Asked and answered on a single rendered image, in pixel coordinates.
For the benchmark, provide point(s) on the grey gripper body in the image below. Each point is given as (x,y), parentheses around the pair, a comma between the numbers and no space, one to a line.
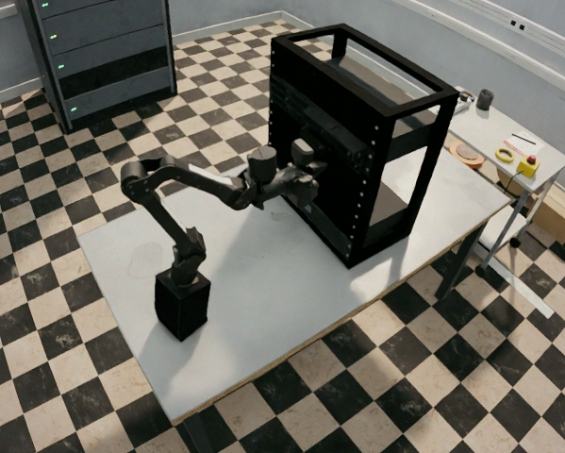
(304,155)

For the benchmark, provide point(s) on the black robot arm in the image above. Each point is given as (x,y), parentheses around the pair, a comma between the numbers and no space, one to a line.
(261,178)

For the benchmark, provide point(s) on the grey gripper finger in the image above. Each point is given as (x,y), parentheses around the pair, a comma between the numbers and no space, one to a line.
(318,165)
(316,173)

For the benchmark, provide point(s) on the black server rack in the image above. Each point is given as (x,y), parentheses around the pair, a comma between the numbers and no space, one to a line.
(358,118)

